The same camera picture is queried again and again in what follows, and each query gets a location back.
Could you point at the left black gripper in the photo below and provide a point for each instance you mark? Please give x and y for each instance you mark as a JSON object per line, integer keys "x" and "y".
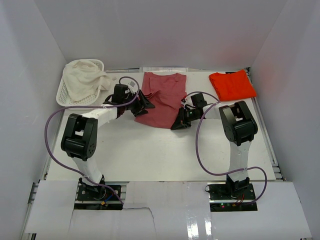
{"x": 140, "y": 104}

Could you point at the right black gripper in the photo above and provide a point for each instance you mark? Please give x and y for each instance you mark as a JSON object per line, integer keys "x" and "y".
{"x": 179, "y": 124}

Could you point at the pink t shirt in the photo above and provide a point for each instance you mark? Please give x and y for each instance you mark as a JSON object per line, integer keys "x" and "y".
{"x": 165, "y": 92}

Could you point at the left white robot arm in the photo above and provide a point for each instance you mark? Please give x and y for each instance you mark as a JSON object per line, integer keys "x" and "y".
{"x": 79, "y": 139}

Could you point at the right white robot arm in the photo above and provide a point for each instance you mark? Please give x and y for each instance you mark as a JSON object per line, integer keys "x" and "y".
{"x": 239, "y": 127}

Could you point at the paper sheet at back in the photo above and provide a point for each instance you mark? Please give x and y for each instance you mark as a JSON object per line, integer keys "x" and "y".
{"x": 164, "y": 69}

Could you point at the folded orange t shirt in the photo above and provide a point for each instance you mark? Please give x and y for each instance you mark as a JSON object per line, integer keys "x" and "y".
{"x": 232, "y": 86}

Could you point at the cream white t shirt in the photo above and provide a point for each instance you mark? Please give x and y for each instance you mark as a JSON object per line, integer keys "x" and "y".
{"x": 82, "y": 78}

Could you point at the white plastic basket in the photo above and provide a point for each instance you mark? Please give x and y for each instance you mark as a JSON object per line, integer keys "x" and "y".
{"x": 63, "y": 98}

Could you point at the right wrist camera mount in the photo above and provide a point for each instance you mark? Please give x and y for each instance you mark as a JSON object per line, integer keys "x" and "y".
{"x": 184, "y": 102}

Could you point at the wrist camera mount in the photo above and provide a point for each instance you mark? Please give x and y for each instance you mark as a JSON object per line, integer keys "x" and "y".
{"x": 184, "y": 102}
{"x": 133, "y": 86}

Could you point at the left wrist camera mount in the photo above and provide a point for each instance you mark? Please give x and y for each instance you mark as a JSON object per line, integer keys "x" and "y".
{"x": 133, "y": 86}

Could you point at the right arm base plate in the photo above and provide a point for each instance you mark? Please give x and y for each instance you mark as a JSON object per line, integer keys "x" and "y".
{"x": 222, "y": 200}

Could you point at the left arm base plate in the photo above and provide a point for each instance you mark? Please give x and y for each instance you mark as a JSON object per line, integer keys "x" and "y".
{"x": 95, "y": 197}

